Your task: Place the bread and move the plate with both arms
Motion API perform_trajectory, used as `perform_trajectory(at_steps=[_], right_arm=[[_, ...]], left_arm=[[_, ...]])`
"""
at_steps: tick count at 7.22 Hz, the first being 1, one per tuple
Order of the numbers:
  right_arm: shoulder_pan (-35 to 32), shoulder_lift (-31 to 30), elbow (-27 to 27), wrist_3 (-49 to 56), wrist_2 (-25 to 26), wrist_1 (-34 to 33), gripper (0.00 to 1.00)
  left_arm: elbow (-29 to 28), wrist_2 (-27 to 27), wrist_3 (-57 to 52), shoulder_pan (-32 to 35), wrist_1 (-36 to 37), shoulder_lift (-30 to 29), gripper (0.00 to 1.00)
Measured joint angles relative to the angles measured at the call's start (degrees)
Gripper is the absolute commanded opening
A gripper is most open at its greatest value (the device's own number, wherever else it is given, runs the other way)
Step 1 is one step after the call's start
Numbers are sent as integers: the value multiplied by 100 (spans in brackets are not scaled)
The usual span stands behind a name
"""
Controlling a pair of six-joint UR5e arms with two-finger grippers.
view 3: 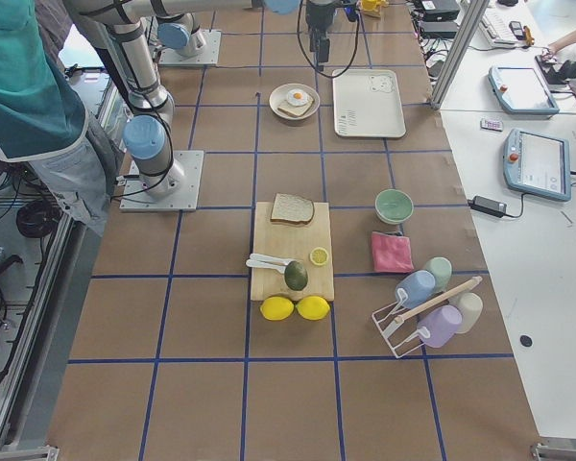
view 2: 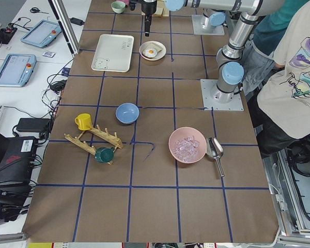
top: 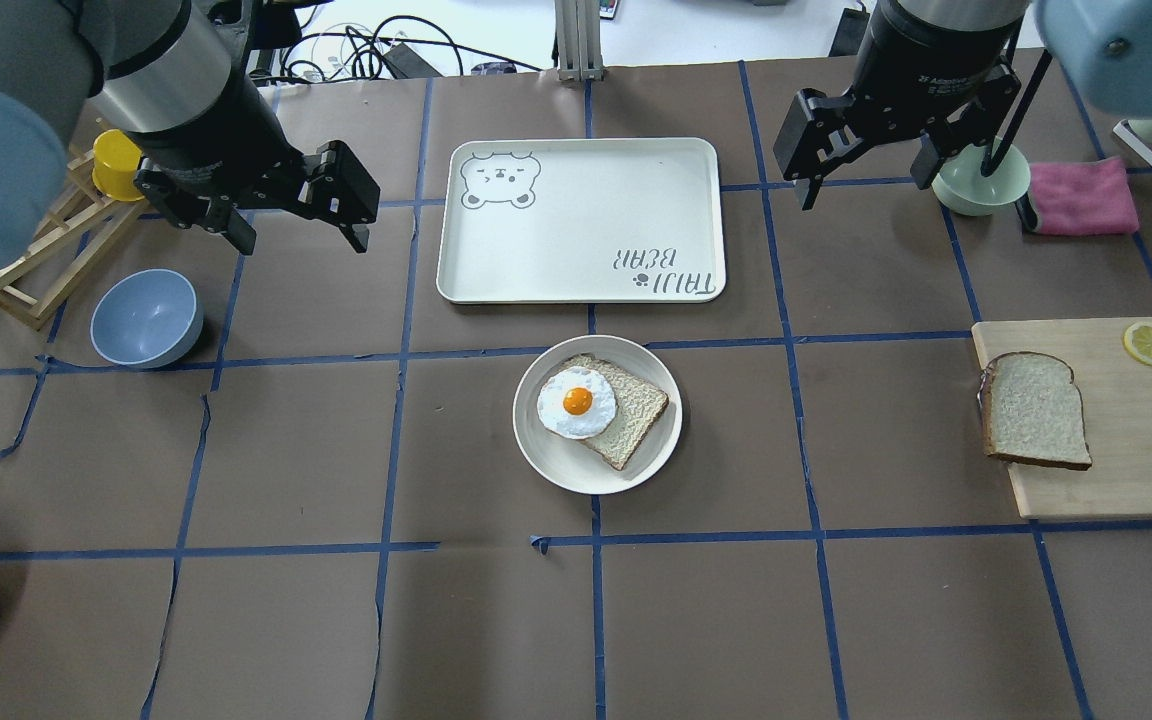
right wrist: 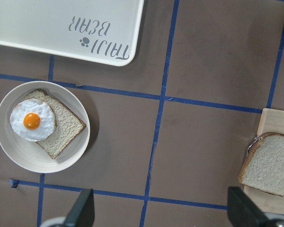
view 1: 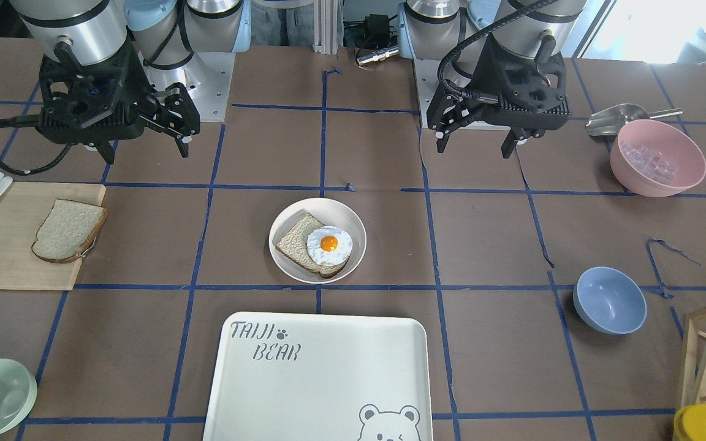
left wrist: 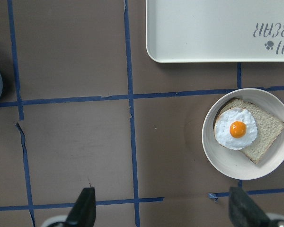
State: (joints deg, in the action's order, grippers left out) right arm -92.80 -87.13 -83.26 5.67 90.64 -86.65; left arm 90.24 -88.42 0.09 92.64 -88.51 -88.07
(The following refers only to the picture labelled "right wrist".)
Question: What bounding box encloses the bread slice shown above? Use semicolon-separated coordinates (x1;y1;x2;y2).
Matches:
238;132;284;197
24;89;86;159

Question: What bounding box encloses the white bear print tray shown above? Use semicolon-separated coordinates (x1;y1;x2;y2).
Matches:
0;0;144;67

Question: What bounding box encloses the fried egg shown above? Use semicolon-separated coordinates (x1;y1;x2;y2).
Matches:
10;98;56;142

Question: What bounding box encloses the beige round plate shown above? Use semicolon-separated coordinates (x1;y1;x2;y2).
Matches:
0;81;90;173

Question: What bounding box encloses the light wooden cutting board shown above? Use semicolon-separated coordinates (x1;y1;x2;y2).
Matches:
243;108;284;214

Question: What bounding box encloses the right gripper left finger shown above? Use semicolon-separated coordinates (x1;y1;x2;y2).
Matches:
64;189;95;227

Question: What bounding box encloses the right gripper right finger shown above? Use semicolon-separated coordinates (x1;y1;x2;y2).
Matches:
227;187;272;227

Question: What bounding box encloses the metal cutlery handle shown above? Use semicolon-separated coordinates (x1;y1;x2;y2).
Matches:
246;136;258;156

